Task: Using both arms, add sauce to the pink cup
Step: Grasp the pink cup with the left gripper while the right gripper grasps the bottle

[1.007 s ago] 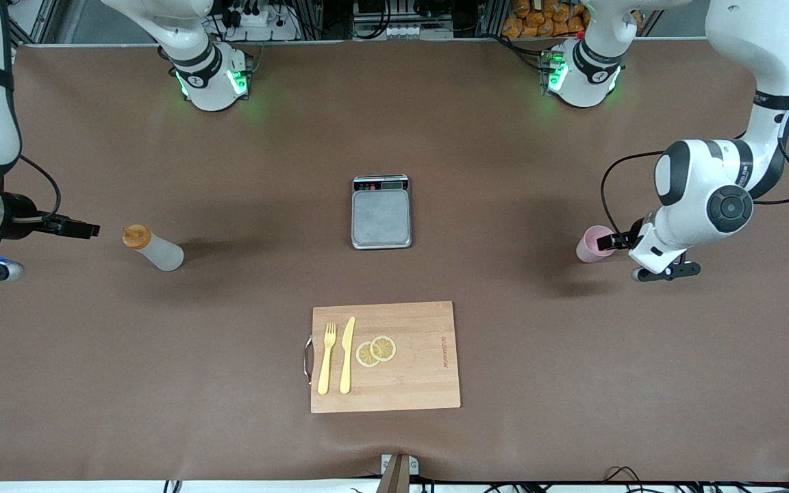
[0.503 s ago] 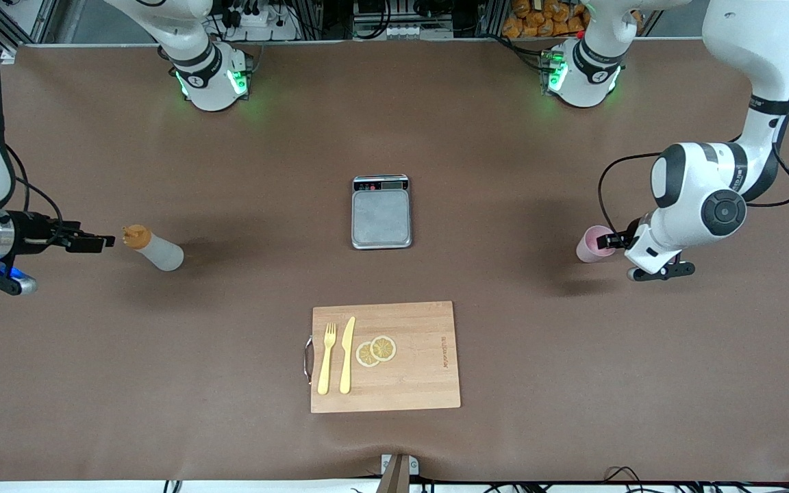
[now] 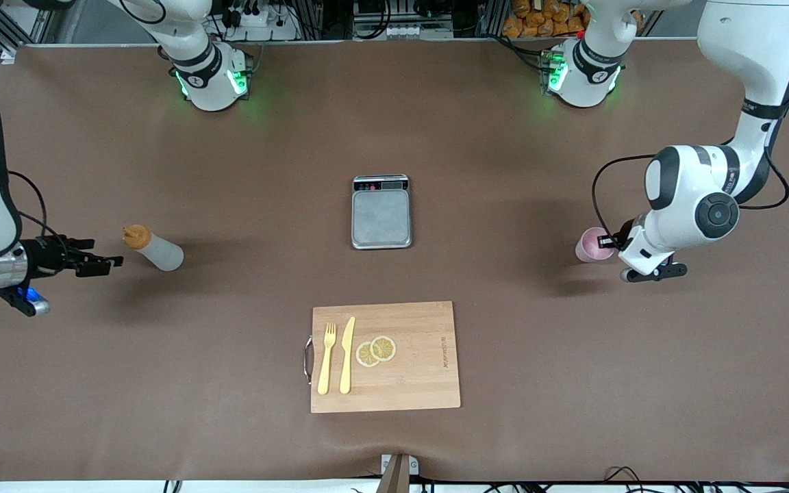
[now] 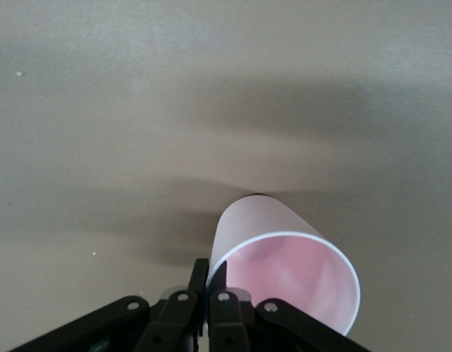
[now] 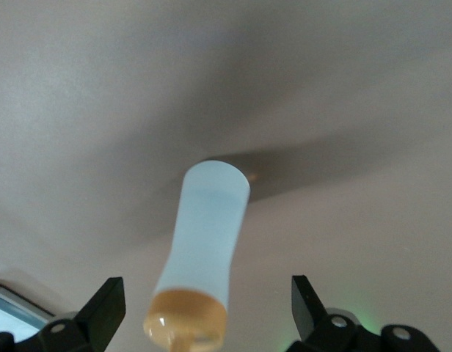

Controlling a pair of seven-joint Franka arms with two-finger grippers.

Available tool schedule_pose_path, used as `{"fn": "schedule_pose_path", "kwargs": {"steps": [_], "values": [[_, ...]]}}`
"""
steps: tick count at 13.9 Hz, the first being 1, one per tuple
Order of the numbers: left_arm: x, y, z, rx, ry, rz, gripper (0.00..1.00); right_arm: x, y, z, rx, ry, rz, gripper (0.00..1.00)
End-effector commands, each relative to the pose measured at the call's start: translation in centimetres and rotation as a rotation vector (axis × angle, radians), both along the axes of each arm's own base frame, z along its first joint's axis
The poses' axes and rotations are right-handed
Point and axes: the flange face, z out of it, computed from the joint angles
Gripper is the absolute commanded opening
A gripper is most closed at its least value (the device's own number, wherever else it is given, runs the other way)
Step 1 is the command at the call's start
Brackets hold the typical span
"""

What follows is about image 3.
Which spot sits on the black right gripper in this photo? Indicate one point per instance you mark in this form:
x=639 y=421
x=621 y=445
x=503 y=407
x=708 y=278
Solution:
x=45 y=257

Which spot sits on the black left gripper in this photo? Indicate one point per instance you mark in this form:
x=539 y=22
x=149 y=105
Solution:
x=619 y=241

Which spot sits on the pink plastic cup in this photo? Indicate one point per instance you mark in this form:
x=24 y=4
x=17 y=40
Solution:
x=590 y=248

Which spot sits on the clear sauce bottle orange cap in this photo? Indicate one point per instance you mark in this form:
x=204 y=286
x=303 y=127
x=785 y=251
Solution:
x=161 y=255

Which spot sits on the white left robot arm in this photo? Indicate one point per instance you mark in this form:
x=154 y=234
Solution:
x=682 y=198

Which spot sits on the brown table mat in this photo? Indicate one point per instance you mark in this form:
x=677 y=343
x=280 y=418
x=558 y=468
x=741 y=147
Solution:
x=572 y=376

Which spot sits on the silver digital kitchen scale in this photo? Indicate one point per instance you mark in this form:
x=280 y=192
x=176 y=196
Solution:
x=381 y=219

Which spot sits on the pile of orange packets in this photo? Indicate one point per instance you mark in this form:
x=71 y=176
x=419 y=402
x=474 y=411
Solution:
x=545 y=17

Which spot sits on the lemon slice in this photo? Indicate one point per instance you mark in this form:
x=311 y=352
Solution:
x=383 y=348
x=364 y=356

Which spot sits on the yellow plastic fork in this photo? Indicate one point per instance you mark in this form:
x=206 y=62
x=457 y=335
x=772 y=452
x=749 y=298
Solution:
x=324 y=373

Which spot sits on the yellow plastic knife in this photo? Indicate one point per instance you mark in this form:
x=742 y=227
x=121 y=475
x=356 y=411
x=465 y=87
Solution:
x=346 y=356

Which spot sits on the white power strip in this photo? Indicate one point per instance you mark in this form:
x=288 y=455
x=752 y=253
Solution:
x=257 y=19

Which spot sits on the aluminium frame profile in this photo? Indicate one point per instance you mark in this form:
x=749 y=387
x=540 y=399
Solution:
x=9 y=56

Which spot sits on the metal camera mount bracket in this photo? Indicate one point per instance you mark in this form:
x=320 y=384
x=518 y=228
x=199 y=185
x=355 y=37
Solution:
x=398 y=472

